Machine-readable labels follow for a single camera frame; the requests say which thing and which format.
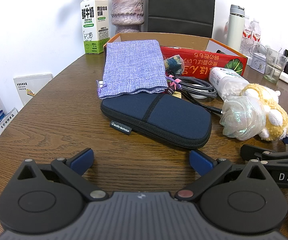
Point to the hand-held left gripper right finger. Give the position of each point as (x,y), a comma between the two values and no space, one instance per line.
(201,162)

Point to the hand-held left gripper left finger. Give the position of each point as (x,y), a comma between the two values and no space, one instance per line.
(82,160)

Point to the yellow plush toy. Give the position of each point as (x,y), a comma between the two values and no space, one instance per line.
(276,110)

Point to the iridescent plastic bag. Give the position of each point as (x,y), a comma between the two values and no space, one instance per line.
(241,117)

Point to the navy zip case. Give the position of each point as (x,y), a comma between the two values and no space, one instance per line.
(179,120)

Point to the white pill bottle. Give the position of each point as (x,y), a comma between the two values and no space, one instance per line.
(224,80)

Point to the red cardboard box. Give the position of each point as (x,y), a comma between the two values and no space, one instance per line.
(196,62)

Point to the purple linen pouch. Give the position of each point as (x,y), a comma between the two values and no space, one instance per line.
(134,67)

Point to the wooden desktop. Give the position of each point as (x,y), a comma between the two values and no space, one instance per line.
(59,130)

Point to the white charger puck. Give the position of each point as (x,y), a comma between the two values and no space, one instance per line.
(201,95)

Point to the clear glass cup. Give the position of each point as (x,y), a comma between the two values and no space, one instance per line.
(274,72)

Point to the white round gadget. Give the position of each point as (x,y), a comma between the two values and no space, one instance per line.
(265,49)

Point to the small colourful packet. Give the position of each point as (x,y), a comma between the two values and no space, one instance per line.
(172,63)

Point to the clear water bottle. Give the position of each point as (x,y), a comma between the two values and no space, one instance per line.
(256,32)
(246,35)

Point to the white thermos bottle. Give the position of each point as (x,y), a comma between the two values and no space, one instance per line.
(235,30)

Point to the white green milk carton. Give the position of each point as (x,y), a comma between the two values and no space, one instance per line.
(94,25)

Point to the pink ribbed vase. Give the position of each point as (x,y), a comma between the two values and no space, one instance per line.
(126,10)

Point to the black paper bag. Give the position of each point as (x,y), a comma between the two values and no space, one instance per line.
(181,2)

